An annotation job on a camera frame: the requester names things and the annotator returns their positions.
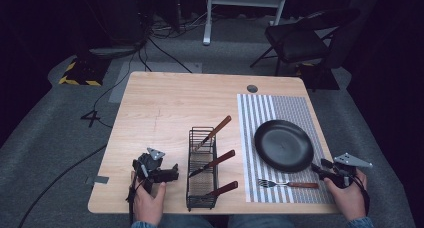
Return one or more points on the grey table grommet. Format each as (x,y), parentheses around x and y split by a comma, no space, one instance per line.
(252,88)

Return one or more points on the person's right hand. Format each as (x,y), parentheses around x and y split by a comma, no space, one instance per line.
(348,198)

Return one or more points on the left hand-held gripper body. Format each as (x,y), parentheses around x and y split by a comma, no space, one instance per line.
(150,168)

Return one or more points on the dark equipment cabinet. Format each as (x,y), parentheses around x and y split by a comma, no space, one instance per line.
(128,14)

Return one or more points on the person's left hand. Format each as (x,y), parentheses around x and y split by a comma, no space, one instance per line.
(148,203)

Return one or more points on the black plate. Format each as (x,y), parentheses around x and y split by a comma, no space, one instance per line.
(283,146)

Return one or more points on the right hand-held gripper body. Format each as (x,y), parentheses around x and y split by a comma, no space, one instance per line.
(346,169)

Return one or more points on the grey tape strip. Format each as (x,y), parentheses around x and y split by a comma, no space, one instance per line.
(100,179)

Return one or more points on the yellow-black striped base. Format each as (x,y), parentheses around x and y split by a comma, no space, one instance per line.
(83,73)

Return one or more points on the black folding chair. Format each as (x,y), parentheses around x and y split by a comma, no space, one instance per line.
(296,43)

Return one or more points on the striped grey placemat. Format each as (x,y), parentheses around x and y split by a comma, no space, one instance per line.
(256,111)

